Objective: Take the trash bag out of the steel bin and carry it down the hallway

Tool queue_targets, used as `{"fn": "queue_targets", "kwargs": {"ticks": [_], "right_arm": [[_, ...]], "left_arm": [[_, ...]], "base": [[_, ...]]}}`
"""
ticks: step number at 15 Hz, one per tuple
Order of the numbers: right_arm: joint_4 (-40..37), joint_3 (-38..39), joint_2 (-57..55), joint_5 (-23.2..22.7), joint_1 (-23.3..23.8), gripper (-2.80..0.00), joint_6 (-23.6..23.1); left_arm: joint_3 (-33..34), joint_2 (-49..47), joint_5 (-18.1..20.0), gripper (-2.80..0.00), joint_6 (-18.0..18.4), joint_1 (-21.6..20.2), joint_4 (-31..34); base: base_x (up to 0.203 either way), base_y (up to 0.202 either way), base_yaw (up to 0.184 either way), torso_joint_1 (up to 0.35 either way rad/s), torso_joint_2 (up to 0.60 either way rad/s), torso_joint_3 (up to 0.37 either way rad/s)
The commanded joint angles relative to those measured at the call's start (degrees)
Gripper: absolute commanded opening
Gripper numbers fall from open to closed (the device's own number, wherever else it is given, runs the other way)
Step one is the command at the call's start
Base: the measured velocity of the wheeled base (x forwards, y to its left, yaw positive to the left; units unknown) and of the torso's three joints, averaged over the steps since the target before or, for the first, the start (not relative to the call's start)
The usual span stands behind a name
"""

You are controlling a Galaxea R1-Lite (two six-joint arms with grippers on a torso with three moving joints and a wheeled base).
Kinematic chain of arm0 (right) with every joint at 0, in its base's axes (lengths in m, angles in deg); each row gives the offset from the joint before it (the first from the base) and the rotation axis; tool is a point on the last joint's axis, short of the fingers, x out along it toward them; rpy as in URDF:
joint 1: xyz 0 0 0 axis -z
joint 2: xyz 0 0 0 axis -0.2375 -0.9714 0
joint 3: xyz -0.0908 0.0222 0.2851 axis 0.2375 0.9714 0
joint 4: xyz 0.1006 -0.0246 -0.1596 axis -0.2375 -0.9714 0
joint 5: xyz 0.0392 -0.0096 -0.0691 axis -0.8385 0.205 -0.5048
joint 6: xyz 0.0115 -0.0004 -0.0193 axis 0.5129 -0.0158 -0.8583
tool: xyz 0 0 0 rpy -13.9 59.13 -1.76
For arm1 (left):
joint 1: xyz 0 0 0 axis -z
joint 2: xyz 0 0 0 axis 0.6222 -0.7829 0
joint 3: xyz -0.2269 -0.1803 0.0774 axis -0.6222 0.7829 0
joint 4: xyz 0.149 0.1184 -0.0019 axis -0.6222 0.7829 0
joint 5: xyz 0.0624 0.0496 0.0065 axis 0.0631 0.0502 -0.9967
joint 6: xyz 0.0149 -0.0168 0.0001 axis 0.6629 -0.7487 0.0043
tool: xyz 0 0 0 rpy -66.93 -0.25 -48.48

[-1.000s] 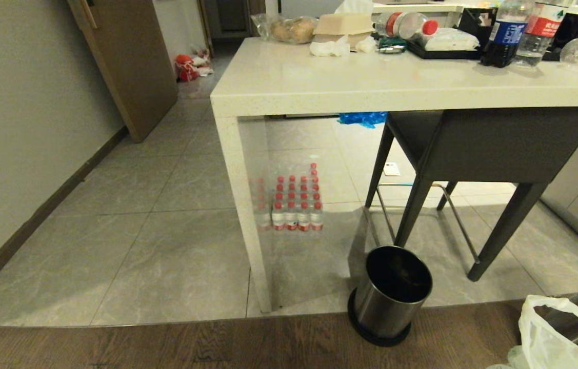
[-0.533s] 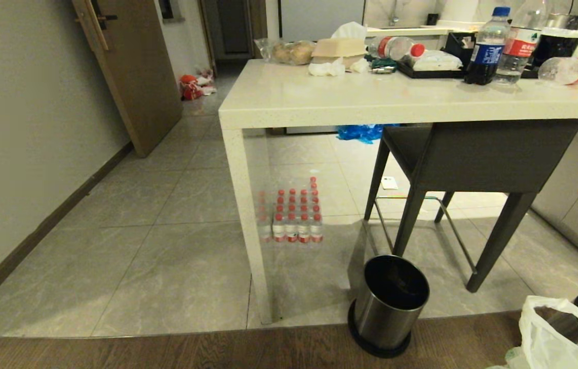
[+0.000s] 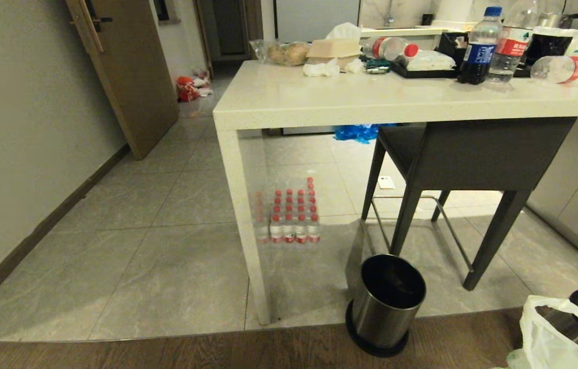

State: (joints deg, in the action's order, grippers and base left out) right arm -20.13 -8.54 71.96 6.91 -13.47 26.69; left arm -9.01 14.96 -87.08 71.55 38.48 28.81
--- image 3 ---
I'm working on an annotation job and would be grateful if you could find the blue plastic bag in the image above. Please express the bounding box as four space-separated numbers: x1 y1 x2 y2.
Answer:
333 124 397 144

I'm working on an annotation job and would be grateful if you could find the clear bag of bread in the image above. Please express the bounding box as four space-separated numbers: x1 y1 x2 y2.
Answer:
249 39 312 67

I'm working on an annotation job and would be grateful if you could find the red and white trash pile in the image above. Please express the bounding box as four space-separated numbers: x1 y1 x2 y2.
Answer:
175 70 213 102

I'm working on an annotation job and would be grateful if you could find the round steel trash bin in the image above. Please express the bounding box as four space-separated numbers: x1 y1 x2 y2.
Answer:
345 254 427 358

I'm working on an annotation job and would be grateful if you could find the white plastic food bag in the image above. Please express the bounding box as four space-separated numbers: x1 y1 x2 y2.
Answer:
403 50 456 71

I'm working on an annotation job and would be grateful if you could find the white plastic trash bag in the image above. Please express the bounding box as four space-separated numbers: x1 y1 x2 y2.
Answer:
494 295 578 369

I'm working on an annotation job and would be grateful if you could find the black bowl with white bag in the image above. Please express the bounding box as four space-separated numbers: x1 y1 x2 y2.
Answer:
525 27 578 67

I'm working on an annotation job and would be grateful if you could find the shrink-wrapped pack of water bottles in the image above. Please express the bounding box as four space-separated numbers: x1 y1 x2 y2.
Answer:
254 176 321 244

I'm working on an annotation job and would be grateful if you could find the white stone table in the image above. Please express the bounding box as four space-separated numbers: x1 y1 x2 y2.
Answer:
212 57 578 326

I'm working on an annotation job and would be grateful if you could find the crumpled white tissue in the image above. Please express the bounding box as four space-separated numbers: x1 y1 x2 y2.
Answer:
303 58 341 78

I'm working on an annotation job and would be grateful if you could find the beige tissue box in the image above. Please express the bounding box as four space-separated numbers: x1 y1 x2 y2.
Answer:
306 23 363 70

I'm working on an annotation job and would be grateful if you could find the green snack packet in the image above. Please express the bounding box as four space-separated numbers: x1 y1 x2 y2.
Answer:
364 58 392 74

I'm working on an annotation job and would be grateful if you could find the lying water bottle red cap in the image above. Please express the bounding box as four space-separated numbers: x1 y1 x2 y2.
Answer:
530 55 578 85
363 36 420 60

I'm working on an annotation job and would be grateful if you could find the black tray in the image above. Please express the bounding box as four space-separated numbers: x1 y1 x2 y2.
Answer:
389 32 533 79

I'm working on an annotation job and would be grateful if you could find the dark grey bar stool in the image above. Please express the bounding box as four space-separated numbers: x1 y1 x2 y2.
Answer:
361 117 578 291

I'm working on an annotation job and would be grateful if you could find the brown wooden door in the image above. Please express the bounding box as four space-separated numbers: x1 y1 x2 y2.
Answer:
65 0 180 160

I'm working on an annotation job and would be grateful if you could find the cola bottle with blue cap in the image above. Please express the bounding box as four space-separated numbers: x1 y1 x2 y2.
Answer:
456 6 503 85

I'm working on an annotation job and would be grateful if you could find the upright clear water bottle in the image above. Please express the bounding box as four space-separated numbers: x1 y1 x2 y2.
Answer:
487 0 539 84

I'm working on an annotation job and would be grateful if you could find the steel cooking pot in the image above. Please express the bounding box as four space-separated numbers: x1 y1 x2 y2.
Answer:
537 12 578 29

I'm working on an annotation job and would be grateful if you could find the black door handle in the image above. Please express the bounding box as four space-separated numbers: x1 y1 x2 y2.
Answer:
69 0 113 32

